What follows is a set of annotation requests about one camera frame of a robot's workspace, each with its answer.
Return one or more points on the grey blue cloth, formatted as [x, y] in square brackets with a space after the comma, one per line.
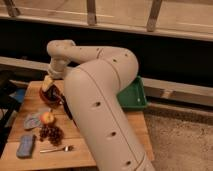
[33, 120]

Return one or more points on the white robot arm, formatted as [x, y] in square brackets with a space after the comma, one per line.
[93, 76]

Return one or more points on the red bowl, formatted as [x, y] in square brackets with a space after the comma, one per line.
[45, 98]

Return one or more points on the blue sponge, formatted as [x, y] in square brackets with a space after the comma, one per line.
[26, 146]

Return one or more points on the bunch of dark grapes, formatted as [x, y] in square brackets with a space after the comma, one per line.
[53, 133]

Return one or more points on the red apple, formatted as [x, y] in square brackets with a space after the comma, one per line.
[47, 118]

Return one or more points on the green plastic tray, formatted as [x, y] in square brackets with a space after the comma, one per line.
[133, 96]

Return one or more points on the black dish brush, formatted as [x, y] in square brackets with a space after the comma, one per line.
[64, 103]

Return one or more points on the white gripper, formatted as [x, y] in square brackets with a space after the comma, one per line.
[55, 71]

